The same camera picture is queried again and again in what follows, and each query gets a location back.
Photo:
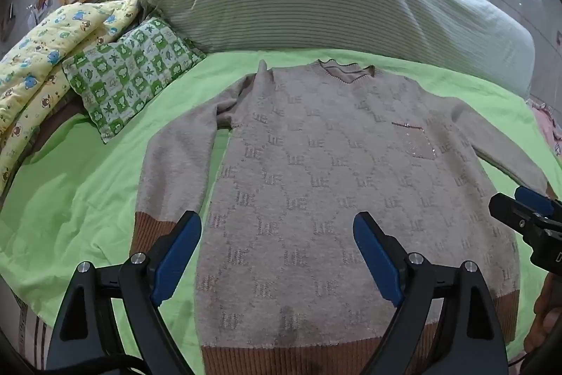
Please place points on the green checkered small pillow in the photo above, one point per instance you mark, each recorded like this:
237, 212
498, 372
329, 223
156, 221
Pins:
131, 72

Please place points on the pink cloth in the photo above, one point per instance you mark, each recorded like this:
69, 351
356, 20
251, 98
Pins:
551, 124

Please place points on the yellow cartoon print blanket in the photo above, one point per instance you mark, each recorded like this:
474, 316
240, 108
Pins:
39, 63

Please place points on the green bed sheet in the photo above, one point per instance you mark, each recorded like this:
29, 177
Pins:
96, 203

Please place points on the person's right hand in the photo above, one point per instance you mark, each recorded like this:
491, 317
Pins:
542, 322

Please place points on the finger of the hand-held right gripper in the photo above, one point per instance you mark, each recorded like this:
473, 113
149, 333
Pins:
511, 210
533, 199

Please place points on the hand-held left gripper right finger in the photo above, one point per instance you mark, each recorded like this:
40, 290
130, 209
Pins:
377, 256

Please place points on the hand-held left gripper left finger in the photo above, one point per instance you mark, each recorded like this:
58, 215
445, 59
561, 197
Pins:
175, 256

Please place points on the beige knit sweater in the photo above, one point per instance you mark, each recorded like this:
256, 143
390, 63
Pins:
325, 164

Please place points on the wall sticker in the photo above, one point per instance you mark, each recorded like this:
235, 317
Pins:
39, 4

